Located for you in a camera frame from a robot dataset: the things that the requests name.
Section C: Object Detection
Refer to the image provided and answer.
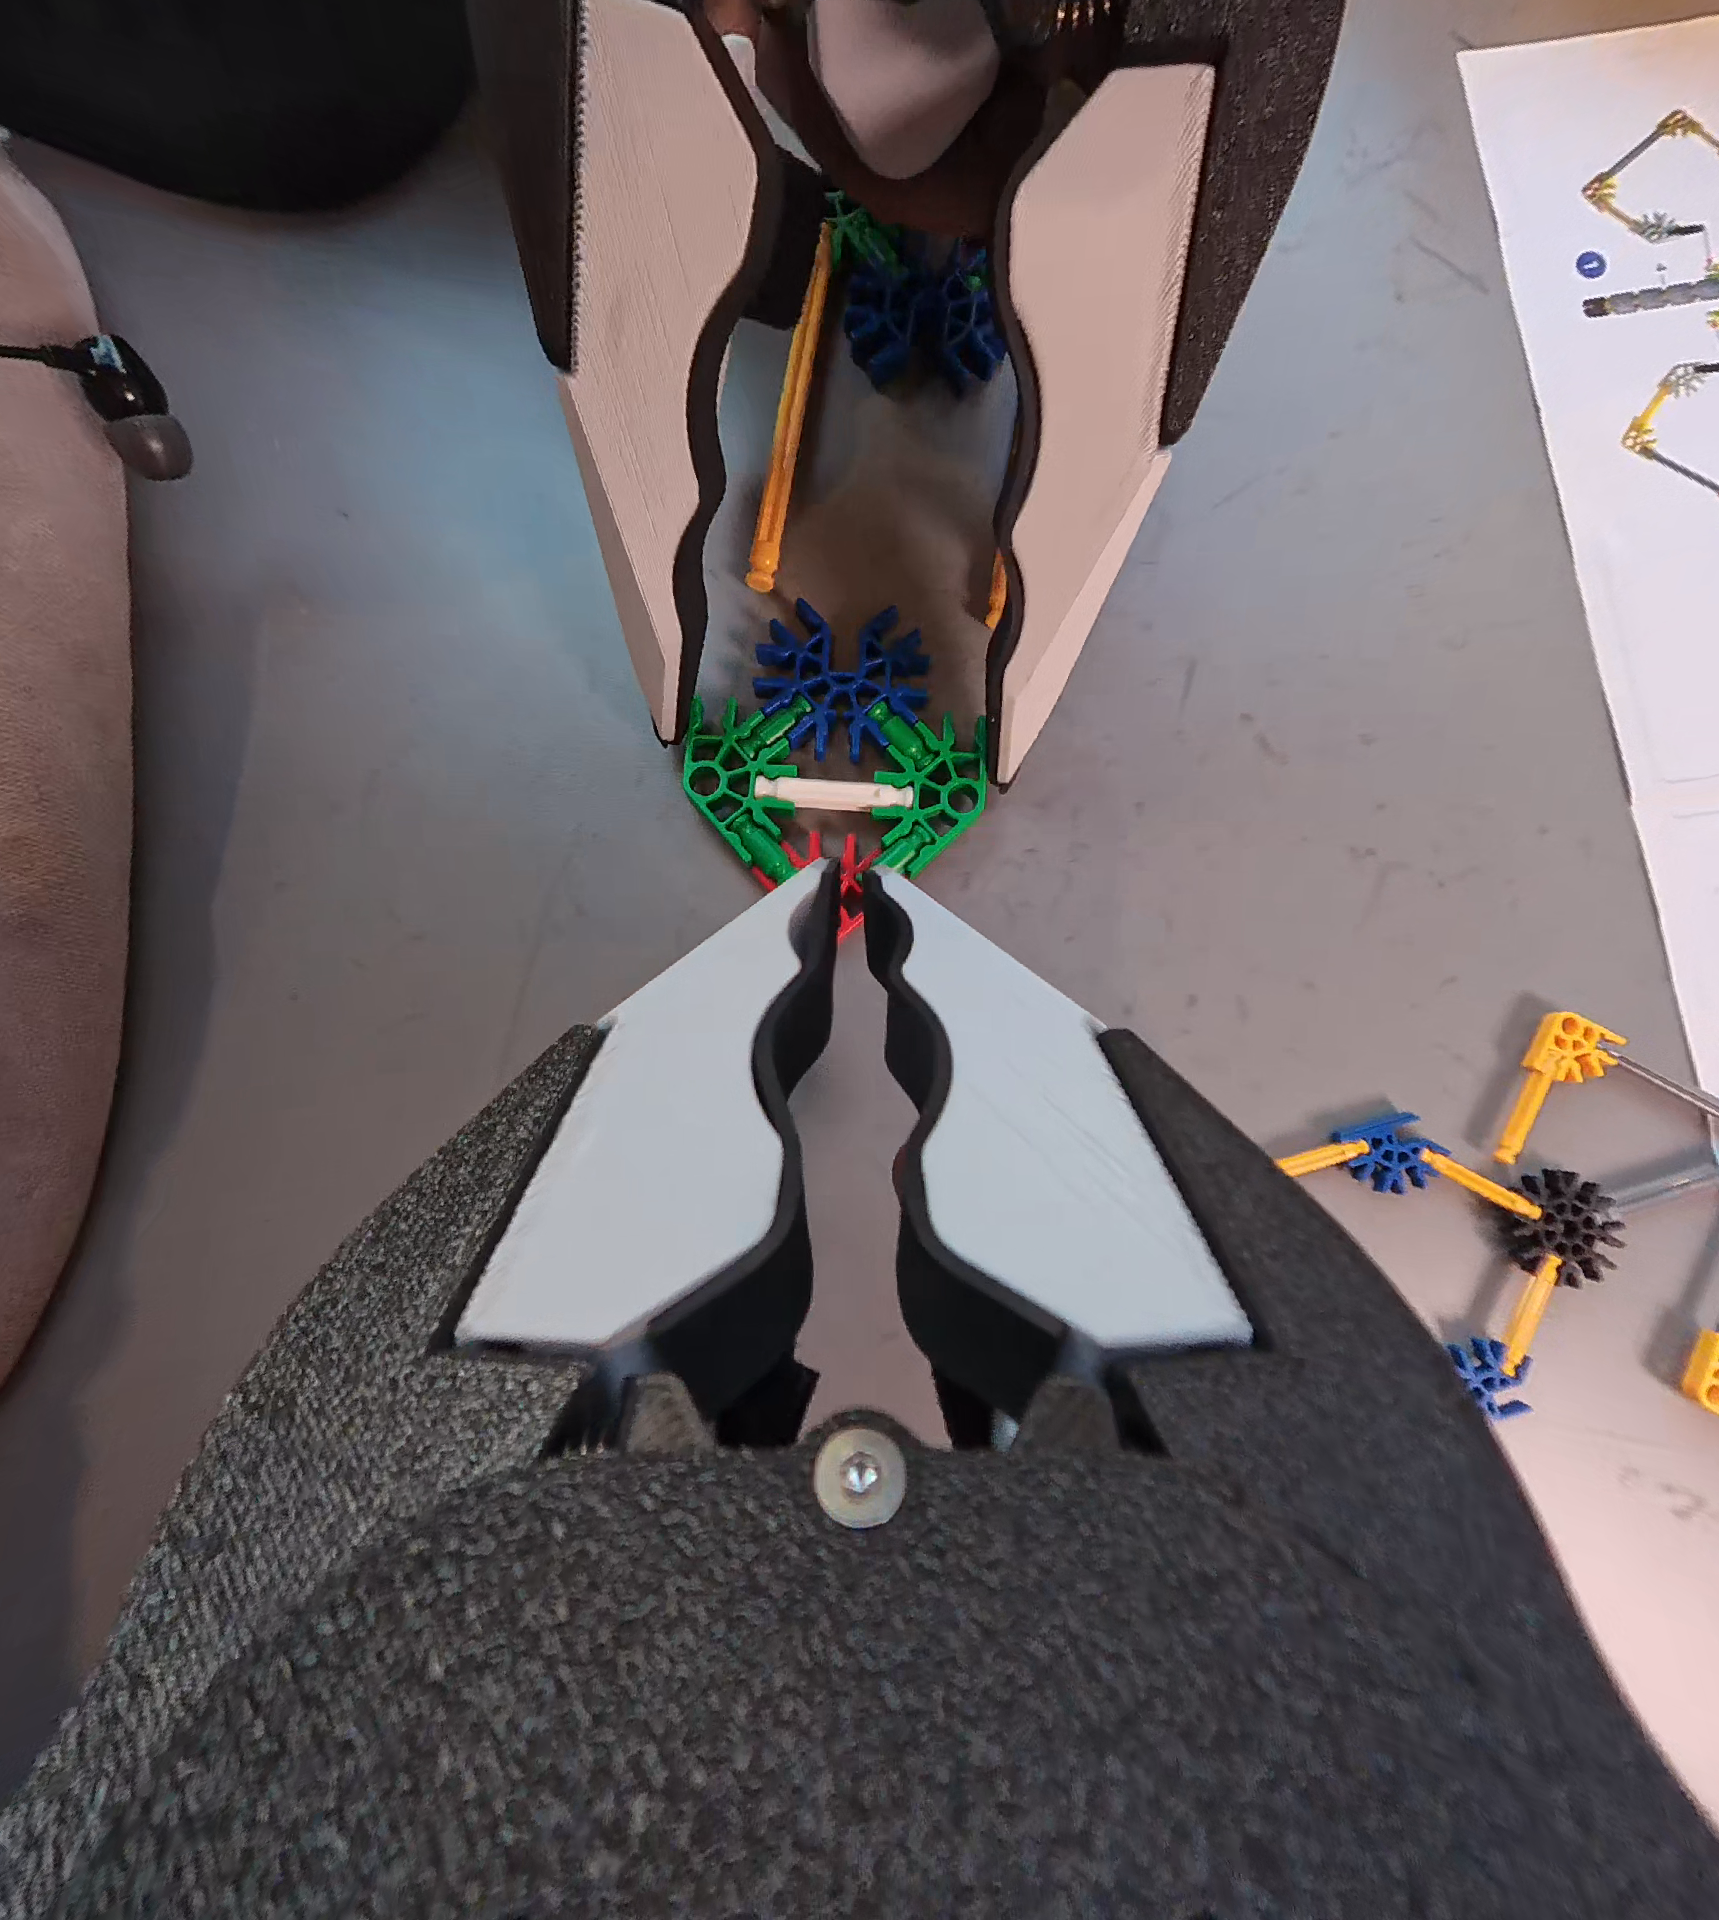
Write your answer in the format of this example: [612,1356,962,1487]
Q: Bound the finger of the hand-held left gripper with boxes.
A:
[982,61,1222,792]
[560,0,790,749]

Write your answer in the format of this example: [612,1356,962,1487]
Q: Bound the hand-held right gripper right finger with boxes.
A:
[860,871,1254,1352]

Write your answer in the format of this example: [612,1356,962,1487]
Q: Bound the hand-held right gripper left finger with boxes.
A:
[454,862,854,1352]

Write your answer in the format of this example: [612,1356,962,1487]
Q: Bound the connector assembly with yellow rods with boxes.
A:
[744,186,1014,632]

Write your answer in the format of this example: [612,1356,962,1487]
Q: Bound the red corner connector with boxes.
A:
[752,837,884,945]

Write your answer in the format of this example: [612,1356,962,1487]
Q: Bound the blue snowflake connector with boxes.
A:
[752,602,936,760]

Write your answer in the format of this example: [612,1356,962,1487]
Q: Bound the multicolour rod connector toy figure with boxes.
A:
[1276,1012,1719,1465]

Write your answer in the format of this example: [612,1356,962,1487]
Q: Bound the white instruction sheet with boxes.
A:
[1456,0,1719,1578]

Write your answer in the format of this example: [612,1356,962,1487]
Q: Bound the person's beige fleece clothing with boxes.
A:
[0,45,137,1502]

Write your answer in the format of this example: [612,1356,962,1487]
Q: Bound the black cable with round plug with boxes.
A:
[0,315,195,483]

